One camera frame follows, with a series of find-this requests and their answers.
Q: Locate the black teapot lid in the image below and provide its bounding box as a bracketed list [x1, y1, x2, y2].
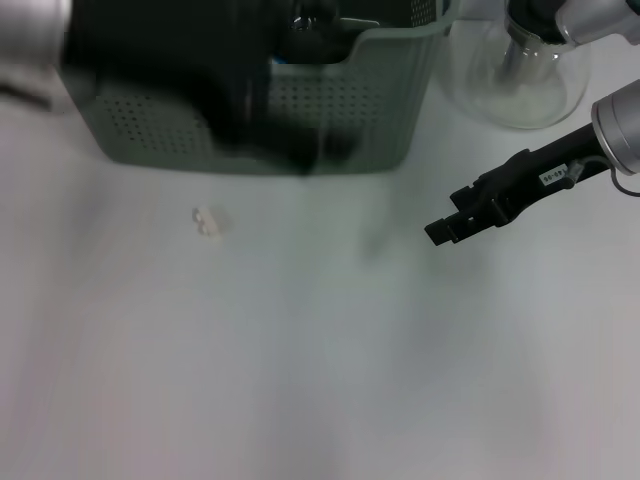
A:
[507, 0, 576, 45]

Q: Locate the right gripper cable with plugs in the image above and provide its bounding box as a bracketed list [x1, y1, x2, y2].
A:
[562, 159, 640, 196]

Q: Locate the clear glass teapot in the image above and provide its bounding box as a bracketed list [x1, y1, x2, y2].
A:
[442, 0, 594, 131]

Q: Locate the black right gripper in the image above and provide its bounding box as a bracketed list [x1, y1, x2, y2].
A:
[424, 121, 610, 248]

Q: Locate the steel teapot infuser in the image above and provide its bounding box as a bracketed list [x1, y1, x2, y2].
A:
[499, 29, 559, 87]

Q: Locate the grey perforated storage basket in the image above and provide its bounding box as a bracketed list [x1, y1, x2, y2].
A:
[74, 0, 459, 177]

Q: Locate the glass teacup with black holder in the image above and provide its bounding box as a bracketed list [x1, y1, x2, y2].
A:
[289, 0, 346, 64]

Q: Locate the white toy brick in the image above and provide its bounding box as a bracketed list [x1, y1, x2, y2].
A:
[192, 204, 232, 242]

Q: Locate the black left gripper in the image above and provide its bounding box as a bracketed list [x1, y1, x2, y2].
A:
[62, 0, 297, 152]

